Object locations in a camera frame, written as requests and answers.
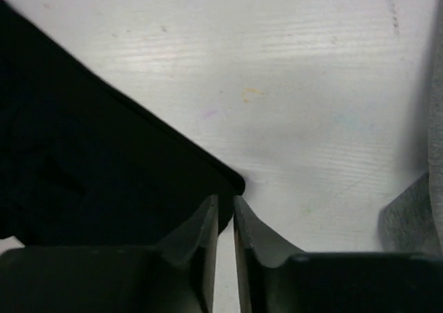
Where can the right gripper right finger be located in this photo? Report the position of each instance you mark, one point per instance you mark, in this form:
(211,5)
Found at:
(276,276)

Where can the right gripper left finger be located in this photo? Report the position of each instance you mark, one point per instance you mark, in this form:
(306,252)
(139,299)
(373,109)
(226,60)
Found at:
(175,275)

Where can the black underwear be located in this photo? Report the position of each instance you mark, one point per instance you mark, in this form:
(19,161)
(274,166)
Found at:
(81,163)

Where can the grey and cream underwear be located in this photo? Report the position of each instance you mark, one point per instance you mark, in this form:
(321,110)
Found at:
(412,221)

